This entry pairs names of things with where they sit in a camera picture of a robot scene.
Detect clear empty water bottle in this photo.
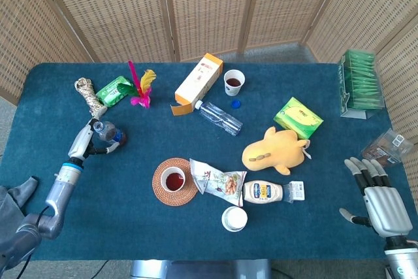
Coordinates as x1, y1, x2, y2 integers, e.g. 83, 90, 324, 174
194, 99, 244, 137

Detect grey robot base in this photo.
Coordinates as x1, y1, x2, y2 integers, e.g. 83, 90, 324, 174
129, 259, 272, 279

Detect bundle of twisted rope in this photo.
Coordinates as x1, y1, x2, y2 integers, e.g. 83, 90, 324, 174
74, 77, 108, 118

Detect mayonnaise squeeze bottle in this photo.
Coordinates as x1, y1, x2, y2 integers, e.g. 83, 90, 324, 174
243, 180, 306, 204

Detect woven bamboo folding screen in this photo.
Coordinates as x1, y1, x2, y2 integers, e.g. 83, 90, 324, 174
0, 0, 418, 144

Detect black floor cable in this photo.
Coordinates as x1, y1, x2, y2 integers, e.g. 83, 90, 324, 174
88, 260, 110, 278

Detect cola bottle blue label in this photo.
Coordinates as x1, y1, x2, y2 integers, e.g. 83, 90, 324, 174
93, 120, 127, 146

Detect round woven rattan coaster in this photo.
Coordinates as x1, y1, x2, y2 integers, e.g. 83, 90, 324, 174
152, 157, 199, 207

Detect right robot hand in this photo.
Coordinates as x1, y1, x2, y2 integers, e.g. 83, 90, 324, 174
338, 157, 414, 239

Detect white lidded cup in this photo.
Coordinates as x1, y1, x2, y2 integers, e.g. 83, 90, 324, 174
221, 206, 248, 233

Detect yellow plush toy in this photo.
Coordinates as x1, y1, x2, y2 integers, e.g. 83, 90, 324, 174
241, 126, 312, 176

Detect paper cup blue flower print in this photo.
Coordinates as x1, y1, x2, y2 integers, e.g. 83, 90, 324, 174
223, 69, 246, 97

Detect orange and white carton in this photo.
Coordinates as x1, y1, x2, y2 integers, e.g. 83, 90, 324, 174
170, 52, 225, 117

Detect colourful feather shuttlecock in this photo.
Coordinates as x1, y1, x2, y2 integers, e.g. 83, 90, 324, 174
116, 60, 157, 109

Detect clear plastic snack package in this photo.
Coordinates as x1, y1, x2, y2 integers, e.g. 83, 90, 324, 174
361, 128, 415, 165

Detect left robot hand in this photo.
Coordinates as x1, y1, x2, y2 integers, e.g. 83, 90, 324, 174
67, 118, 121, 161

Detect crumpled snack bag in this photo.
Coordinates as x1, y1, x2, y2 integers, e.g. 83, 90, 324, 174
189, 158, 248, 208

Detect green tissue pack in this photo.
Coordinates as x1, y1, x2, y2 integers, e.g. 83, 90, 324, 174
95, 75, 135, 108

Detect blue felt tablecloth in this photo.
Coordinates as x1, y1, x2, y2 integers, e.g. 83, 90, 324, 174
0, 62, 406, 262

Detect paper cup green print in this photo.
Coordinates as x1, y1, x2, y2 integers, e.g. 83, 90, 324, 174
160, 166, 186, 192

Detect green tea bag box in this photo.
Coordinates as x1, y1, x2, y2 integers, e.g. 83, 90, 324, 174
337, 49, 386, 119

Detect yellow-green tissue box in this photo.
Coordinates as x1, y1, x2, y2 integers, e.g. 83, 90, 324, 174
273, 97, 325, 140

